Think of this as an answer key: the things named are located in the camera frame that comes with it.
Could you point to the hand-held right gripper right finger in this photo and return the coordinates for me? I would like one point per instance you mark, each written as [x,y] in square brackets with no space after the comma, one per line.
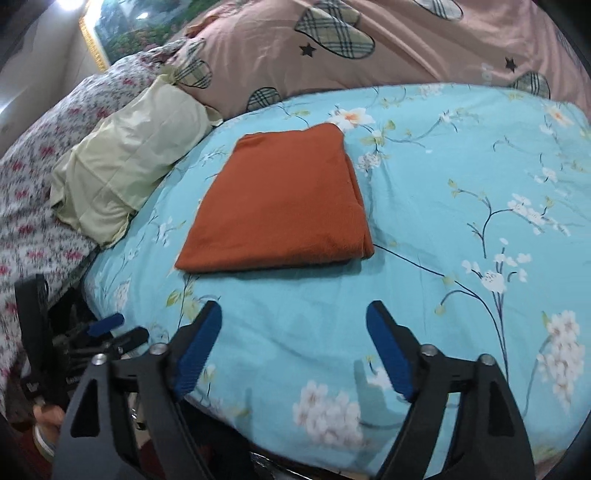
[392,355]

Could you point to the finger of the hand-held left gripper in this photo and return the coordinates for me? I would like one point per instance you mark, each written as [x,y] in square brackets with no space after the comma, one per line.
[129,339]
[107,325]

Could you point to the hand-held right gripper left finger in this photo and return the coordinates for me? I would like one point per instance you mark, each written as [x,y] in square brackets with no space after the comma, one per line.
[196,355]

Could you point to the orange patterned knit sweater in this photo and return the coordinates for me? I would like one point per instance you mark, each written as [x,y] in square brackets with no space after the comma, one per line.
[281,203]

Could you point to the person's left hand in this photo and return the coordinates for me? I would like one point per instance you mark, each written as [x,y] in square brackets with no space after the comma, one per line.
[47,420]

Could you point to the floral patterned pillow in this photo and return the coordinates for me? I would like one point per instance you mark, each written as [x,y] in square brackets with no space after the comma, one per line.
[37,184]

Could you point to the cream pillow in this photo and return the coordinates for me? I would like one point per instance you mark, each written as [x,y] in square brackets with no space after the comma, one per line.
[124,161]

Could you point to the light blue floral bedsheet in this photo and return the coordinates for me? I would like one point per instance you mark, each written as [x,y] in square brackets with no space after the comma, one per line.
[461,184]

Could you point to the gold framed landscape picture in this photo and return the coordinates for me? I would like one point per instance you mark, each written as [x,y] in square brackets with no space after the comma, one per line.
[138,27]

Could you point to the pink duvet with plaid hearts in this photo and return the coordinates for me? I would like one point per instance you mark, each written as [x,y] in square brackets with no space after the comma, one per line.
[406,41]

